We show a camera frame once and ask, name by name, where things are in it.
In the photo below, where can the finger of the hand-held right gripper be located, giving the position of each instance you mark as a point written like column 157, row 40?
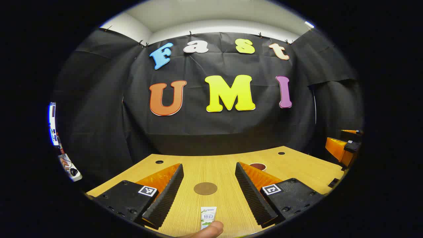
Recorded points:
column 337, row 148
column 352, row 132

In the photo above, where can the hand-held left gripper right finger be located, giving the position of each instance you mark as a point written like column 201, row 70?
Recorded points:
column 252, row 198

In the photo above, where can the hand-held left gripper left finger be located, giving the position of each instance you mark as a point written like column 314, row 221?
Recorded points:
column 165, row 198

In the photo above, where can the beige cup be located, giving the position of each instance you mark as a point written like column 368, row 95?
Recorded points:
column 258, row 166

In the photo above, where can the round brown coaster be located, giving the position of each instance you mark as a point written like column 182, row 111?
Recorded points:
column 205, row 188

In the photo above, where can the white toothpaste tube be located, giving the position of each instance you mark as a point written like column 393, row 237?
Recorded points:
column 208, row 216

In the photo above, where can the wooden desktop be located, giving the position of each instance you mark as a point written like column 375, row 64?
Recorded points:
column 211, row 168

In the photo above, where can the black desk edge clamp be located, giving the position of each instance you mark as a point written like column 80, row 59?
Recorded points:
column 333, row 182

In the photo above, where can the black backdrop cloth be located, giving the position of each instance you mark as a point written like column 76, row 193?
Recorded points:
column 198, row 125

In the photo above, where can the ceiling light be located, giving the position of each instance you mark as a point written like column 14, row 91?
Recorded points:
column 309, row 24

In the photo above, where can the bright screen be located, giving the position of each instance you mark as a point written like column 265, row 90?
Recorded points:
column 52, row 124

